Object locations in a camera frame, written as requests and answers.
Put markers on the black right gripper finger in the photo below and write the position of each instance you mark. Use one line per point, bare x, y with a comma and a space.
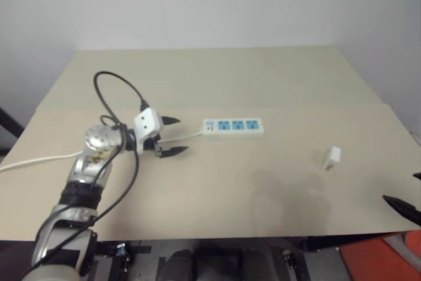
418, 176
406, 210

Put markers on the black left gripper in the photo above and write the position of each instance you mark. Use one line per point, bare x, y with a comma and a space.
154, 144

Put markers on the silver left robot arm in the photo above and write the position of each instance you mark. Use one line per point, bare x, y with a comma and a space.
93, 159

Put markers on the white power strip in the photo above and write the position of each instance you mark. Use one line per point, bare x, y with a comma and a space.
233, 128

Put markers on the white plug adapter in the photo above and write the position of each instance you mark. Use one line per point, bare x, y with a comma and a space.
333, 157

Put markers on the orange object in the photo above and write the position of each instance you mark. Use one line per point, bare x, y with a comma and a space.
371, 261

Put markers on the dark rounded shape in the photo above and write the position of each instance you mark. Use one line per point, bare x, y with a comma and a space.
177, 266

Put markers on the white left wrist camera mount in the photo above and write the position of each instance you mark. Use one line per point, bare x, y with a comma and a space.
146, 123

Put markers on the black table frame bar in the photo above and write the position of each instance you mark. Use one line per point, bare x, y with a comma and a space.
210, 258

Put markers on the black diagonal frame strut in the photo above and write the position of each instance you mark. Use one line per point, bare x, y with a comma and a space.
10, 126

